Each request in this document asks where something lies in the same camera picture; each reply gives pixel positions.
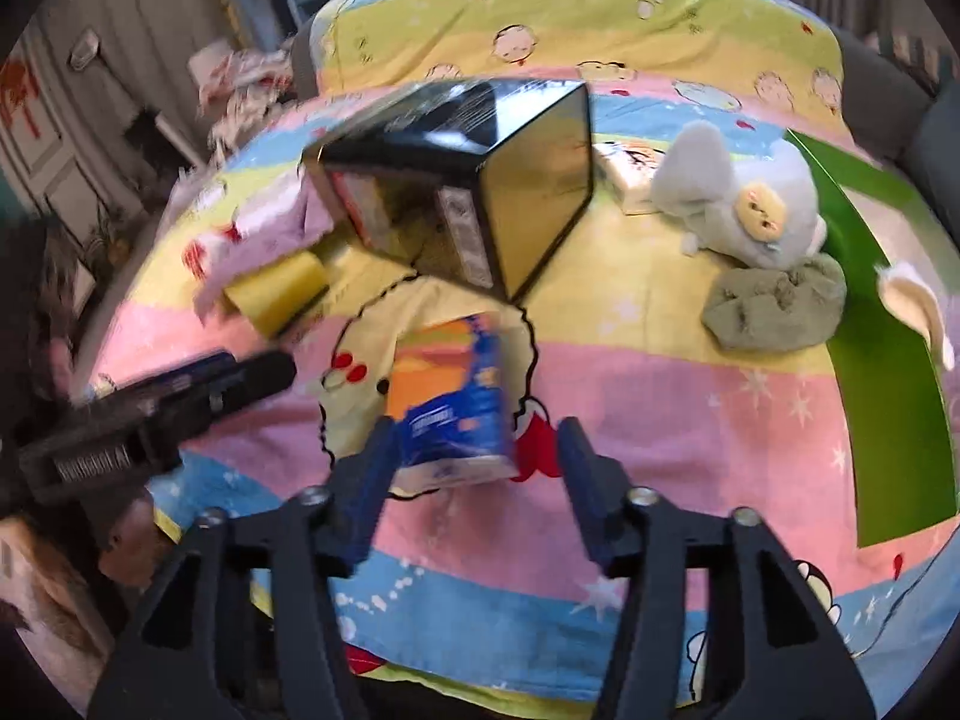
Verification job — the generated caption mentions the pile of clothes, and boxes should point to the pile of clothes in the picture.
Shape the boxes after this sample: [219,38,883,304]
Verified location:
[186,39,295,137]

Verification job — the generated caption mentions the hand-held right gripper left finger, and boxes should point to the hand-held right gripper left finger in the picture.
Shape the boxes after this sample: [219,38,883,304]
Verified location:
[86,416,398,720]

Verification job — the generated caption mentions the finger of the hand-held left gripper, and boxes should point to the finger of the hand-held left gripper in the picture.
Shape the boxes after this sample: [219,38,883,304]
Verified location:
[97,349,237,410]
[146,351,299,440]

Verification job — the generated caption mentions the orange and blue tissue pack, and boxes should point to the orange and blue tissue pack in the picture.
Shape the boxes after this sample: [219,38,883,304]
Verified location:
[385,313,524,497]

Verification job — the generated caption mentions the black handled vacuum cleaner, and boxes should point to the black handled vacuum cleaner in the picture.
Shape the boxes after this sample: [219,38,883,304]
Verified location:
[69,28,104,73]

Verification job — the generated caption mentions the grey sofa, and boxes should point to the grey sofa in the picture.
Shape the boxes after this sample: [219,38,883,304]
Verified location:
[829,24,960,185]

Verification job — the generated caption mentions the grey plush toy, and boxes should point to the grey plush toy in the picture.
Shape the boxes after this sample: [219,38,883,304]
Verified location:
[649,120,828,272]

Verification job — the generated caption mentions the person's left hand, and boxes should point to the person's left hand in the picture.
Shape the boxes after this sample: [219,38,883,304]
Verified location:
[97,496,179,587]

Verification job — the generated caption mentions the yellow sponge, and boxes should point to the yellow sponge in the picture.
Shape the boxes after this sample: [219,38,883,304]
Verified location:
[225,250,331,338]

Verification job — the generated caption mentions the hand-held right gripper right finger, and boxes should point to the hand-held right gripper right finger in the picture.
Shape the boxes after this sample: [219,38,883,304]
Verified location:
[556,416,877,720]

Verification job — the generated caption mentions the white door with red decoration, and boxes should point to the white door with red decoration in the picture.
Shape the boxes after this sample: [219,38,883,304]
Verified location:
[0,45,91,218]

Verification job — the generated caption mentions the green towel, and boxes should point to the green towel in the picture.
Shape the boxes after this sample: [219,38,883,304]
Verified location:
[701,253,848,352]

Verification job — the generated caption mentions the purple fluffy cloth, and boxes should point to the purple fluffy cloth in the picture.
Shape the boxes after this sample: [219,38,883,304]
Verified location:
[191,169,338,316]

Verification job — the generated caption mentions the cartoon printed bedsheet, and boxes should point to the cartoon printed bedsheet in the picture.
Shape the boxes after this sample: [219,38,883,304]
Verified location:
[71,0,960,707]

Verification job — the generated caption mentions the black storage box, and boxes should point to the black storage box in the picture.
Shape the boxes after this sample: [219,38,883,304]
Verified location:
[300,79,597,302]

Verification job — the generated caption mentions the potted plant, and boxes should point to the potted plant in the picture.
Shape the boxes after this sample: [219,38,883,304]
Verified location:
[71,199,132,286]

